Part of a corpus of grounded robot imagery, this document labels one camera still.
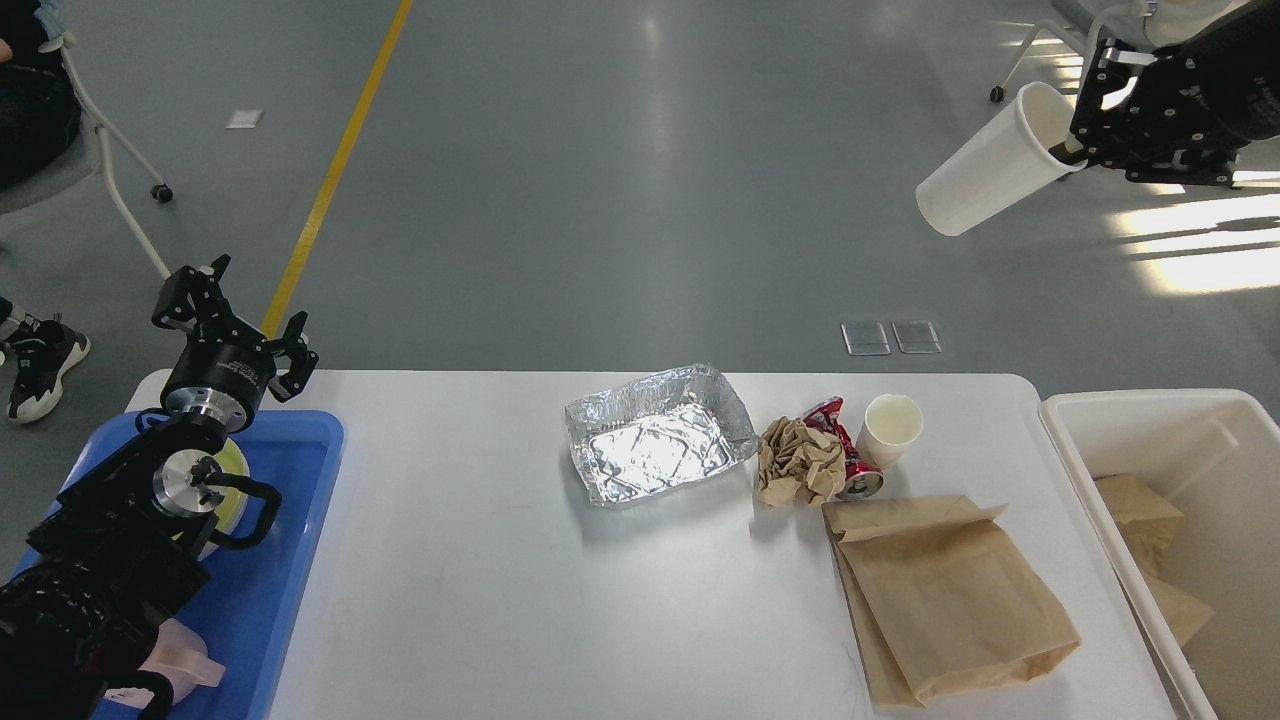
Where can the white office chair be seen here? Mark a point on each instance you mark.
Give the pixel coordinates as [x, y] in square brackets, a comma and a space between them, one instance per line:
[1145, 25]

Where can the white paper cup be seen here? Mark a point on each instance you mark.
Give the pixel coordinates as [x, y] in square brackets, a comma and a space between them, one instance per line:
[890, 425]
[1003, 162]

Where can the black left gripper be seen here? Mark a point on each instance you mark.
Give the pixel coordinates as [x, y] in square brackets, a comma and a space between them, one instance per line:
[215, 369]

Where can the yellow plastic plate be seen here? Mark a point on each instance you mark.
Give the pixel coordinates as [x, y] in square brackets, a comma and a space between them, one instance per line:
[230, 460]

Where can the white plastic bin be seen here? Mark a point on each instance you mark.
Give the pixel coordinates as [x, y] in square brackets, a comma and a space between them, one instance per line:
[1211, 619]

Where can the black white sneaker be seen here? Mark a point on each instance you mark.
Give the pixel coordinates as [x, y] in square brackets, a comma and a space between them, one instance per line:
[44, 352]

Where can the pink mug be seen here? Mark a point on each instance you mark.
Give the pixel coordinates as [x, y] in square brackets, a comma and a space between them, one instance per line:
[176, 652]

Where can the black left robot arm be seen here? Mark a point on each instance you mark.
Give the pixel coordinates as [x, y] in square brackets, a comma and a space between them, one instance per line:
[119, 555]

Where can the crushed red can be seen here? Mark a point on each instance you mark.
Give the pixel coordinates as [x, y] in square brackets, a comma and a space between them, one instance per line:
[862, 479]

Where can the crumpled brown paper ball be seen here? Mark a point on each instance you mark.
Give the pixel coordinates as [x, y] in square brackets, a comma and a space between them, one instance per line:
[798, 462]

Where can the aluminium foil tray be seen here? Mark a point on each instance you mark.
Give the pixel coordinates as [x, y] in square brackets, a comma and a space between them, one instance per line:
[656, 434]

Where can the chair caster leg left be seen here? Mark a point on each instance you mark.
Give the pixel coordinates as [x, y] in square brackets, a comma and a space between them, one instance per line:
[91, 155]

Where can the brown paper bag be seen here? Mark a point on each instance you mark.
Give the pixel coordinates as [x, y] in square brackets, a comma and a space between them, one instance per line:
[1147, 522]
[942, 600]

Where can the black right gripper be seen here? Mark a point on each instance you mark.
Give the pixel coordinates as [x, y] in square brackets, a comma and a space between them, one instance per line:
[1226, 77]

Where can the seated person in black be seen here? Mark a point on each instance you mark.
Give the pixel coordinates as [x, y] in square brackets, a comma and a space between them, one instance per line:
[40, 113]

